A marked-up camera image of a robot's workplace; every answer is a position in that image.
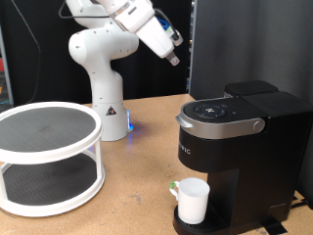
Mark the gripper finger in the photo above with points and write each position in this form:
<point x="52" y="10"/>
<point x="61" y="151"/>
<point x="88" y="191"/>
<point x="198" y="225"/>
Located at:
<point x="174" y="60"/>
<point x="169" y="56"/>

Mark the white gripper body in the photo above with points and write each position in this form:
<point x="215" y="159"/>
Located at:
<point x="156" y="37"/>

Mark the black Keurig coffee machine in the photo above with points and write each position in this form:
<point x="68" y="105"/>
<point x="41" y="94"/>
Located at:
<point x="254" y="153"/>

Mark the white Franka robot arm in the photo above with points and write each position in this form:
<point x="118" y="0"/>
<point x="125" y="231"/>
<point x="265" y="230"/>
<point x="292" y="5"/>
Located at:
<point x="104" y="94"/>

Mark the black curtain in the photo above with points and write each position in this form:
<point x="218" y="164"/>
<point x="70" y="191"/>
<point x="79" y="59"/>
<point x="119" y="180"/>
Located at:
<point x="49" y="71"/>

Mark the white two-tier turntable rack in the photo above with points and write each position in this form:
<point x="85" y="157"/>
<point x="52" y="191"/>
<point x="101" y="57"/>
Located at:
<point x="49" y="130"/>

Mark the black tape strip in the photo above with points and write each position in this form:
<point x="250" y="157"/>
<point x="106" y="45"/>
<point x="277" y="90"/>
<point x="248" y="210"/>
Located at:
<point x="275" y="226"/>

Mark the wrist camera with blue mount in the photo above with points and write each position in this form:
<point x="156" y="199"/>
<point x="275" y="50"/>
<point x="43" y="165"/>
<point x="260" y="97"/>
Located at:
<point x="169" y="29"/>

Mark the metal shelf frame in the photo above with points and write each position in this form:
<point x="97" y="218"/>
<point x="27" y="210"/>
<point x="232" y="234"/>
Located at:
<point x="4" y="75"/>

